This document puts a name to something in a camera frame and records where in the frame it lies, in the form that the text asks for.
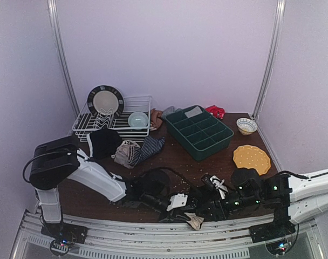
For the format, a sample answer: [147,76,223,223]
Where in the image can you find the green compartment tray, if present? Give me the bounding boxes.
[166,105,234,161]

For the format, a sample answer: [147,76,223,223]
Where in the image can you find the grey boxer briefs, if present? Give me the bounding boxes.
[184,106,203,118]

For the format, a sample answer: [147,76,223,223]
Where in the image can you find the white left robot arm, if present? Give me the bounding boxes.
[22,136,204,257]

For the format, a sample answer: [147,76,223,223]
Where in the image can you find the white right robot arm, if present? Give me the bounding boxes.
[196,168,328,243]

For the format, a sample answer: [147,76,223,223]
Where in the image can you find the blue striped underwear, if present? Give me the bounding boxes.
[127,135,166,168]

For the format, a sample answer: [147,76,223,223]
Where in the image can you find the beige striped underwear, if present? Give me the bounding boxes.
[111,140,141,168]

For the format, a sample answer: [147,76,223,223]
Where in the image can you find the brown crumpled underwear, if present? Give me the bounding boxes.
[150,108,163,131]

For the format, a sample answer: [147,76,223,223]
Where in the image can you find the grey crumpled underwear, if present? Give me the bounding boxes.
[161,106,181,120]

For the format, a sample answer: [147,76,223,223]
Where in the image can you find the yellow plate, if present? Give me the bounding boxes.
[233,145,271,175]

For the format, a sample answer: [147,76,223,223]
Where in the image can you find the patterned white bowl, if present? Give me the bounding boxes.
[236,118,258,135]

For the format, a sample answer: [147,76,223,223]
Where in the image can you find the red cloth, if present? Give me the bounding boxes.
[205,105,226,119]

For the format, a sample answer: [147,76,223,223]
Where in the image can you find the light blue bowl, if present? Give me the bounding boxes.
[128,111,148,127]

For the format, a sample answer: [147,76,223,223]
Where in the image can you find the black rimmed plate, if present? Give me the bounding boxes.
[87,85,125,118]

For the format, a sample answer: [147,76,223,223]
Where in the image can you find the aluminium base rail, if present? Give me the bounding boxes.
[9,211,327,258]

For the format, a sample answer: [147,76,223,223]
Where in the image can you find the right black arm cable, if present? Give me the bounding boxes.
[281,170,310,180]

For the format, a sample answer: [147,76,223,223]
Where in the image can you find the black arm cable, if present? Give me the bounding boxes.
[281,170,310,180]
[22,149,194,189]

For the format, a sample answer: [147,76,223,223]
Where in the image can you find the white wire dish rack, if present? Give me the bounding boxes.
[72,96,152,142]

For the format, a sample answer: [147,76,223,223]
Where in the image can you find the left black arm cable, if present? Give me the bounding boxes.
[22,149,194,189]

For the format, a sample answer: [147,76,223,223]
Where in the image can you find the right aluminium frame post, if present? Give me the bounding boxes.
[252,0,286,120]

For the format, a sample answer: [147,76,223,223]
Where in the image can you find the aluminium frame post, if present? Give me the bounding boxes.
[47,0,80,116]
[252,0,286,120]

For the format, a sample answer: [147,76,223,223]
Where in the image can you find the left aluminium frame post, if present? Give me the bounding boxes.
[47,0,80,116]

